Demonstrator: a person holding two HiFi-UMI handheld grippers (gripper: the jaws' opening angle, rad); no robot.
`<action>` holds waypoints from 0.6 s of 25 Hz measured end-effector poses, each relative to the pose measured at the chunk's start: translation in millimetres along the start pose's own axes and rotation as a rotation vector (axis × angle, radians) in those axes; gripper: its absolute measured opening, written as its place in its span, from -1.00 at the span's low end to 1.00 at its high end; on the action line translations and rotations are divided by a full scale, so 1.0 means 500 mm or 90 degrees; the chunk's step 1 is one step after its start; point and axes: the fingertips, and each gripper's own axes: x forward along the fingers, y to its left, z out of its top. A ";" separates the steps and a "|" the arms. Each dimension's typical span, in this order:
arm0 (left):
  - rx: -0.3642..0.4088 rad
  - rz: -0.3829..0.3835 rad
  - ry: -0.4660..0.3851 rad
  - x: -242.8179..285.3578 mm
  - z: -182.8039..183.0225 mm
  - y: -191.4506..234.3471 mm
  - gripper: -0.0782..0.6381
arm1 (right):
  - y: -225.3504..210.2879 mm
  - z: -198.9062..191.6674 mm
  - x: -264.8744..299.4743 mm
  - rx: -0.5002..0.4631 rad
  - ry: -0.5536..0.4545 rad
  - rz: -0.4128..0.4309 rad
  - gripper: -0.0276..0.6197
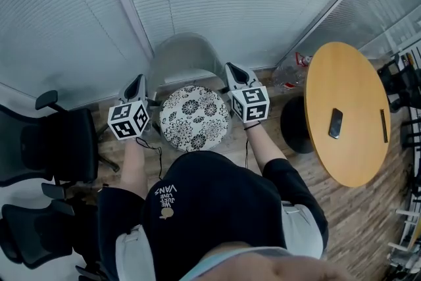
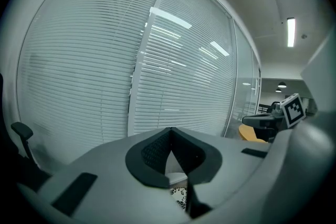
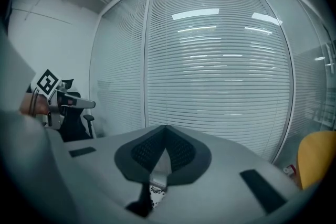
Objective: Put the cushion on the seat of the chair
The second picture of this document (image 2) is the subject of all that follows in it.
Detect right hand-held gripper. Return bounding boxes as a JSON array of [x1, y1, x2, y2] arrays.
[[271, 93, 307, 129]]

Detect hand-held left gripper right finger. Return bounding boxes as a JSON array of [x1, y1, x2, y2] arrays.
[[170, 127, 223, 185]]

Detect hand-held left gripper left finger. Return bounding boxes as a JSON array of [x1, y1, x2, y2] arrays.
[[125, 127, 172, 189]]

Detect grey armchair with black arms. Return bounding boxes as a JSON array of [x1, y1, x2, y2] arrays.
[[164, 112, 280, 188]]

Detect black white floral round cushion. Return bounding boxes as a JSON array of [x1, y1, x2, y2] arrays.
[[169, 187, 188, 211]]

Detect black mesh office chair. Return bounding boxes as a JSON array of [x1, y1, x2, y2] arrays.
[[0, 73, 53, 192]]

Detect round wooden table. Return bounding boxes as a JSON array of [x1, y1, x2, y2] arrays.
[[238, 124, 269, 144]]

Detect glass partition panel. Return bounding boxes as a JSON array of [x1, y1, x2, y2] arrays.
[[233, 20, 262, 128]]

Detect short ceiling light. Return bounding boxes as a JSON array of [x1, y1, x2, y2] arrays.
[[286, 17, 296, 48]]

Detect white window blind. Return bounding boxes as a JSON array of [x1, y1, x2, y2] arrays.
[[128, 0, 235, 137], [17, 0, 174, 166]]

